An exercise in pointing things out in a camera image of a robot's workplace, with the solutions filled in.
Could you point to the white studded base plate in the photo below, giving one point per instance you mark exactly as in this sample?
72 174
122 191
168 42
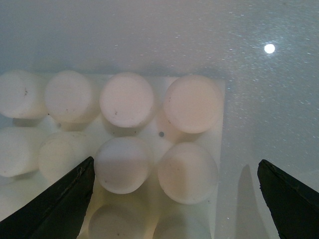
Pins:
155 144

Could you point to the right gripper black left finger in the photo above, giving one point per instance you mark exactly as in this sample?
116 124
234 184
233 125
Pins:
56 213

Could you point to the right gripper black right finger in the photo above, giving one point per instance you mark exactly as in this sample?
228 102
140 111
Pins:
293 205

